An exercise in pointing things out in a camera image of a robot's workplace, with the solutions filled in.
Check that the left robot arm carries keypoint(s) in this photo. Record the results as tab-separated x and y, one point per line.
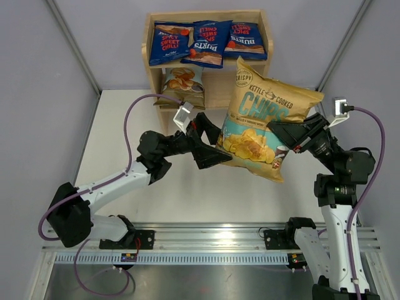
73	210

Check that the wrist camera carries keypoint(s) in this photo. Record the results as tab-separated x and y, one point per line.
181	118
340	111

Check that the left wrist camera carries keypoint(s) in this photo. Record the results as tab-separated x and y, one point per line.
181	118

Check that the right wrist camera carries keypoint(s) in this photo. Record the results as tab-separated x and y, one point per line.
340	111

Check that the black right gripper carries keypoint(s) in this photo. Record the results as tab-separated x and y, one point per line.
300	136

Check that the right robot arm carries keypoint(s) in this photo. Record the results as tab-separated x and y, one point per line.
337	272

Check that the light blue cassava chips bag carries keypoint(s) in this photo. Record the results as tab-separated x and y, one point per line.
185	84

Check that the aluminium mounting rail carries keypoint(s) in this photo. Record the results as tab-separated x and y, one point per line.
218	238

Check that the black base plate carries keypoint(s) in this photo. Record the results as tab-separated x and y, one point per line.
139	239
277	239

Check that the tan kettle chips bag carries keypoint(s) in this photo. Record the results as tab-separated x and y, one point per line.
257	101

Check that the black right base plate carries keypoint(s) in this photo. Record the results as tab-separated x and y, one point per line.
277	239

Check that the blue Burts chips bag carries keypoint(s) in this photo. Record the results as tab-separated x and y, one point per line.
210	40
246	41
170	42

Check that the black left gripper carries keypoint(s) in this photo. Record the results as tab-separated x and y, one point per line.
205	155

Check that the white slotted cable duct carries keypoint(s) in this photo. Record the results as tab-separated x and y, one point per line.
152	258

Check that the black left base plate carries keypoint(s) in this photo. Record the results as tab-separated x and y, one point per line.
139	239

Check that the wooden two-tier shelf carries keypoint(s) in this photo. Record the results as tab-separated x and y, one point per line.
218	83

